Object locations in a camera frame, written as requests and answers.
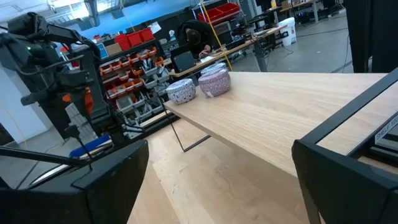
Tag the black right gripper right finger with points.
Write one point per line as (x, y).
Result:
(348, 193)

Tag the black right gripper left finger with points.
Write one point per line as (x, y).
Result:
(93, 199)

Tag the pink candle tin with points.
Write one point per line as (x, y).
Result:
(214, 83)

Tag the blue floral candle tin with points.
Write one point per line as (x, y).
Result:
(214, 66)

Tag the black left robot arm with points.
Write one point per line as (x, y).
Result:
(40, 59)

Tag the white leaf-patterned candle tin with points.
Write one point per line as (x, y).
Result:
(181, 91)

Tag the storage rack with small bins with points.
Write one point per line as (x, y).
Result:
(130, 81)

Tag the blue flat object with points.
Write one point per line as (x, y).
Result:
(93, 144)

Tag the red storage bin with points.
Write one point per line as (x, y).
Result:
(228, 8)
(135, 39)
(146, 35)
(209, 15)
(122, 42)

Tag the wooden shelf with black legs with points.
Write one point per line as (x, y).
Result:
(280, 109)

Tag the black laptop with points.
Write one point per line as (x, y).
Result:
(183, 60)

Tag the person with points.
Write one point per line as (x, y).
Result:
(199, 31)

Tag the black partition panel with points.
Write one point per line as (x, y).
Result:
(360, 34)

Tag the wooden workbench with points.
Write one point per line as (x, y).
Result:
(239, 46)

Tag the white bucket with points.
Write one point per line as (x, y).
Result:
(287, 31)

